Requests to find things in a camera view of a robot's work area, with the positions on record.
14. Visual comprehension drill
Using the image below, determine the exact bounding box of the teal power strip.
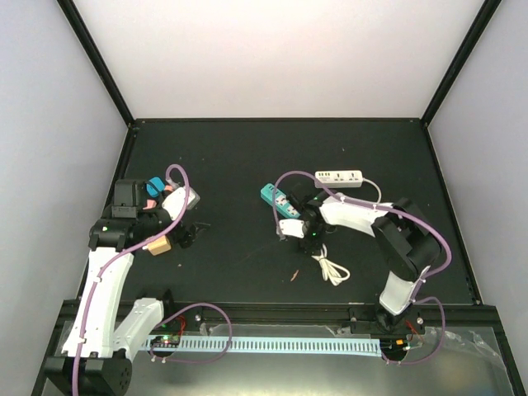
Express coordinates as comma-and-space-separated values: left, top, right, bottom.
260, 183, 299, 219

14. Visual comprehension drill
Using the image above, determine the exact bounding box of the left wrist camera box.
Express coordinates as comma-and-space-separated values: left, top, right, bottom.
162, 186, 200, 221

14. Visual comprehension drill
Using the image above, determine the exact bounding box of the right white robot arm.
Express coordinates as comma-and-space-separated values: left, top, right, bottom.
278, 191, 452, 333

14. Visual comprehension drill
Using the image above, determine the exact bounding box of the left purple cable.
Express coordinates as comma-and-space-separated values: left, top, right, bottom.
70, 163, 233, 396

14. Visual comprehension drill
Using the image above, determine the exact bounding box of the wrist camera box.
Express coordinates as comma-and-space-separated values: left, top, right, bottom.
276, 219, 306, 239
162, 186, 200, 221

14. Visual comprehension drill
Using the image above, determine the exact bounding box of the purple cable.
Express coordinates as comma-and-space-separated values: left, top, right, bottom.
70, 163, 233, 396
272, 170, 453, 367

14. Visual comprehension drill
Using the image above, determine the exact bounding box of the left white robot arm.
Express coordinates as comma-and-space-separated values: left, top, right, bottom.
45, 177, 200, 395

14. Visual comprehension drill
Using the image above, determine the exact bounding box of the circuit board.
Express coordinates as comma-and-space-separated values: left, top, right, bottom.
379, 338, 423, 352
150, 334, 180, 348

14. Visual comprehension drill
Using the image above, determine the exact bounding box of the pink cube plug adapter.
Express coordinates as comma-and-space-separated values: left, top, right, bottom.
144, 186, 174, 210

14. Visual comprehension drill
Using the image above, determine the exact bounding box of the light blue slotted cable duct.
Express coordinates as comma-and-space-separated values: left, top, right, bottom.
140, 335, 382, 357

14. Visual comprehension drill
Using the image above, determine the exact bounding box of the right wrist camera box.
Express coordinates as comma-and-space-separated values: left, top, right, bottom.
276, 219, 306, 239

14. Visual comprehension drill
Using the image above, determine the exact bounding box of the right circuit board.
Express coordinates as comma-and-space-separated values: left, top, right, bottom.
379, 338, 423, 352

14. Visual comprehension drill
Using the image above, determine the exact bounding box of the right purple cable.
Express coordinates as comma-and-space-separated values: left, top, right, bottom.
272, 170, 453, 367

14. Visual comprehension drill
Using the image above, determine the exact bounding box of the left circuit board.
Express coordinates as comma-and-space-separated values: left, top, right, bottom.
150, 334, 180, 348

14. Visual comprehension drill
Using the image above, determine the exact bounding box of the blue plug adapter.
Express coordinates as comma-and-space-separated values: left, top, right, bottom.
146, 177, 166, 198

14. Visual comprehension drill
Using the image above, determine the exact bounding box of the orange cube plug adapter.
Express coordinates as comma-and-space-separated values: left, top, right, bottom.
142, 235, 172, 256

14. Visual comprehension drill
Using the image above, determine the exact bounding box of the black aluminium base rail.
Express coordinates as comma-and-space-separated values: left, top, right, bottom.
61, 303, 500, 335

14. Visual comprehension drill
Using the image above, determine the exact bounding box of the white power strip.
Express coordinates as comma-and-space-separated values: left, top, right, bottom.
314, 170, 364, 188

